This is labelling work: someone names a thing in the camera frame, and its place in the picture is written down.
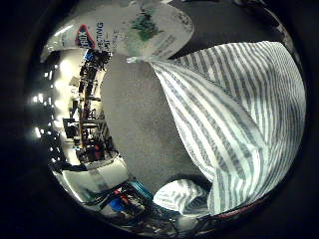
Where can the white grey striped cloth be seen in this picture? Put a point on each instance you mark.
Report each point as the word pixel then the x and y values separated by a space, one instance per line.
pixel 239 122

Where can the cluttered storage shelf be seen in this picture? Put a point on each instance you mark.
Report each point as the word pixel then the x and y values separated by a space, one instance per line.
pixel 88 106

